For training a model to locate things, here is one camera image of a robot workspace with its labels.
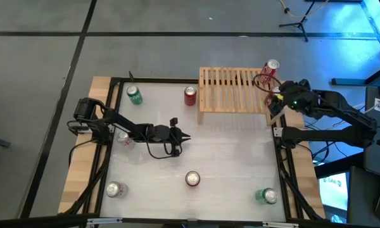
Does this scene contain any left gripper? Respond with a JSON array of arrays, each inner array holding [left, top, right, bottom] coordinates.
[[147, 117, 191, 158]]

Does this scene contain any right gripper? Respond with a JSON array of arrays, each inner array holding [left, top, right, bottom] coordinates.
[[267, 80, 308, 117]]

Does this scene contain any red can black lettering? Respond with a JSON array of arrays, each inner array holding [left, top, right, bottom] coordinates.
[[184, 170, 201, 188], [183, 85, 198, 107]]

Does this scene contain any silver Diet Coke can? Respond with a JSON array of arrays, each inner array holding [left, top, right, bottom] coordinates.
[[116, 130, 136, 150], [105, 180, 129, 200]]

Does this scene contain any green Sprite can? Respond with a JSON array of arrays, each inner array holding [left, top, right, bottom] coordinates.
[[126, 85, 144, 106], [255, 187, 279, 205]]

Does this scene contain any wooden slatted shelf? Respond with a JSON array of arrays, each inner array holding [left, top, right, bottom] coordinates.
[[198, 66, 288, 127]]

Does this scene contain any black stand base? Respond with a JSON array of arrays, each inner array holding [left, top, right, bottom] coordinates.
[[331, 61, 380, 87]]

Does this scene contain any black tripod stand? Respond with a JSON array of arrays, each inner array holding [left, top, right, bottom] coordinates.
[[278, 0, 317, 43]]

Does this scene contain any computer monitor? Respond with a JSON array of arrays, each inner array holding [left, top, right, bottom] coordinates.
[[318, 170, 351, 223]]

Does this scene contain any black computer case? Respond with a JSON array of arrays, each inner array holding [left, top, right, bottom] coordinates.
[[347, 166, 380, 227]]

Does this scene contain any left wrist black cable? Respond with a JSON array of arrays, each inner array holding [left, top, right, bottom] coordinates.
[[144, 139, 178, 160]]

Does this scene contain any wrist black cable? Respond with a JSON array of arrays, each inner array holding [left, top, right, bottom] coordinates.
[[144, 139, 178, 160], [252, 73, 278, 94]]

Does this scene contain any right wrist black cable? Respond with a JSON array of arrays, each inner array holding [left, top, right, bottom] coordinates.
[[252, 73, 278, 94]]

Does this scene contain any black table frame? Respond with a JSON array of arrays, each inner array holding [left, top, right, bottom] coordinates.
[[58, 75, 329, 228]]

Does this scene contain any yellow cable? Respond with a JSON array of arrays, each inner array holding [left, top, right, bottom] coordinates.
[[278, 0, 330, 19]]

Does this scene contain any black base cable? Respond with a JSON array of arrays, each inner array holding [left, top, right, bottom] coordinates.
[[68, 139, 98, 168]]

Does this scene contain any silver frame bracket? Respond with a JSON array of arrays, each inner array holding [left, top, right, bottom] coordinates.
[[86, 217, 124, 226], [262, 221, 300, 228]]

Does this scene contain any metal frame rail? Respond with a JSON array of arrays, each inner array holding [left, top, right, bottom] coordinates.
[[360, 0, 380, 63]]

